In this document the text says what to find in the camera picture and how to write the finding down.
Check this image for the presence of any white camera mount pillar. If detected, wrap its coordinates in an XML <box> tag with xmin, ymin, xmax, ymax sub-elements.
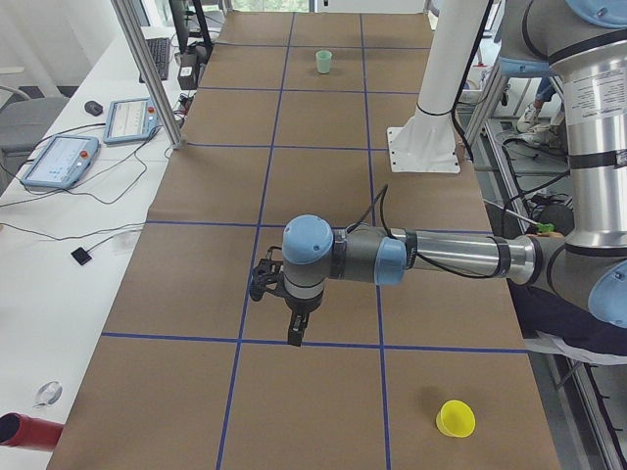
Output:
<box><xmin>387</xmin><ymin>0</ymin><xmax>492</xmax><ymax>174</ymax></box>

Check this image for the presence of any aluminium frame post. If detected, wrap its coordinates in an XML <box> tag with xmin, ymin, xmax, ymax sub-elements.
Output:
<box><xmin>111</xmin><ymin>0</ymin><xmax>183</xmax><ymax>149</ymax></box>

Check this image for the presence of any black power adapter box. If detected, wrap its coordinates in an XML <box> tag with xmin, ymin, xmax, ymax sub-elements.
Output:
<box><xmin>177</xmin><ymin>53</ymin><xmax>199</xmax><ymax>91</ymax></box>

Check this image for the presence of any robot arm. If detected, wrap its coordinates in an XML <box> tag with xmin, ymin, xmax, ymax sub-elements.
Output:
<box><xmin>279</xmin><ymin>1</ymin><xmax>626</xmax><ymax>346</ymax></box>

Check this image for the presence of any teach pendant tablet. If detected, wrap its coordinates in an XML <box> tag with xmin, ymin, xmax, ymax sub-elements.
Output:
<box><xmin>103</xmin><ymin>98</ymin><xmax>160</xmax><ymax>145</ymax></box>
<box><xmin>21</xmin><ymin>134</ymin><xmax>100</xmax><ymax>189</ymax></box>

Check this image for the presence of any small black square device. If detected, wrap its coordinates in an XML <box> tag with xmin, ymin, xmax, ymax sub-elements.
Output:
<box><xmin>71</xmin><ymin>247</ymin><xmax>92</xmax><ymax>265</ymax></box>

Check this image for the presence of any far teach pendant tablet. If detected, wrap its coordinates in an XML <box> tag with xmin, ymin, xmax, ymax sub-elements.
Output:
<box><xmin>103</xmin><ymin>98</ymin><xmax>160</xmax><ymax>145</ymax></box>

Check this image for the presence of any black keyboard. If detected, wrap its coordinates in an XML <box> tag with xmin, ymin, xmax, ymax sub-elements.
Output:
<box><xmin>146</xmin><ymin>37</ymin><xmax>170</xmax><ymax>81</ymax></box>

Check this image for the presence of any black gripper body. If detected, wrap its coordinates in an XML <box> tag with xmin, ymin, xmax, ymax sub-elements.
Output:
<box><xmin>285</xmin><ymin>296</ymin><xmax>321</xmax><ymax>324</ymax></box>

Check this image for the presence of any clear tape roll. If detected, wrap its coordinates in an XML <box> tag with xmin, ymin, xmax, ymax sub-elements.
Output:
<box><xmin>33</xmin><ymin>381</ymin><xmax>63</xmax><ymax>408</ymax></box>

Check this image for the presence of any green plastic cup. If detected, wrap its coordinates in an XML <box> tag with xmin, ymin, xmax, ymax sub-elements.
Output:
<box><xmin>315</xmin><ymin>50</ymin><xmax>333</xmax><ymax>74</ymax></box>

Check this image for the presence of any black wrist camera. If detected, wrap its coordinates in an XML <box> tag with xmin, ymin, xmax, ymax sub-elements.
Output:
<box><xmin>249</xmin><ymin>246</ymin><xmax>286</xmax><ymax>302</ymax></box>

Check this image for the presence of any black computer mouse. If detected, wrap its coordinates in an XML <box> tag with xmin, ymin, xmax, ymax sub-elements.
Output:
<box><xmin>84</xmin><ymin>100</ymin><xmax>104</xmax><ymax>117</ymax></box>

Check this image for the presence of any red cylinder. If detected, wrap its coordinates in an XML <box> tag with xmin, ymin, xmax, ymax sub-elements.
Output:
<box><xmin>1</xmin><ymin>412</ymin><xmax>64</xmax><ymax>451</ymax></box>

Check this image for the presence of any near teach pendant tablet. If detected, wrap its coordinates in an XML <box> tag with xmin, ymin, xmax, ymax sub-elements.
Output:
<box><xmin>21</xmin><ymin>134</ymin><xmax>100</xmax><ymax>189</ymax></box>

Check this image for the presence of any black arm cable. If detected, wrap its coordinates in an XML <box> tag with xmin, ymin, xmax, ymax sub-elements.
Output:
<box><xmin>345</xmin><ymin>183</ymin><xmax>506</xmax><ymax>279</ymax></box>

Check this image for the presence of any yellow plastic cup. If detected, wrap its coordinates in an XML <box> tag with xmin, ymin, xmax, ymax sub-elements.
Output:
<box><xmin>435</xmin><ymin>399</ymin><xmax>476</xmax><ymax>439</ymax></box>

